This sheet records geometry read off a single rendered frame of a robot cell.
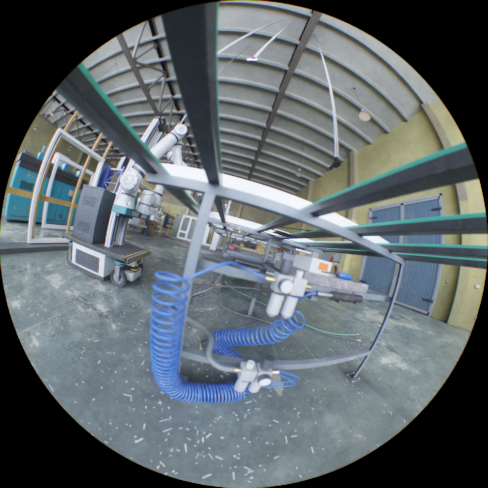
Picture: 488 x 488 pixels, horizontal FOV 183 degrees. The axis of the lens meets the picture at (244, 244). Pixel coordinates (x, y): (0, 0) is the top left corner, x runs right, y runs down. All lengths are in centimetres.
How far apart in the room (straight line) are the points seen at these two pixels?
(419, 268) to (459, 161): 624
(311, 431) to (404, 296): 605
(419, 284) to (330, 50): 890
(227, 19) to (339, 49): 421
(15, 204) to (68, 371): 343
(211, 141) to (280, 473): 93
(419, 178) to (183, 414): 89
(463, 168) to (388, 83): 853
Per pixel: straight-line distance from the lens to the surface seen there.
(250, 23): 799
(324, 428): 88
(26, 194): 265
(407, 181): 30
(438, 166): 29
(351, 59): 813
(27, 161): 394
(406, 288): 652
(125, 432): 71
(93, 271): 160
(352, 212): 889
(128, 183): 125
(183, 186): 49
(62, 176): 425
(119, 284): 156
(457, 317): 580
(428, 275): 633
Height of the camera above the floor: 67
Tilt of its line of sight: 1 degrees up
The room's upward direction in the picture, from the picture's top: 15 degrees clockwise
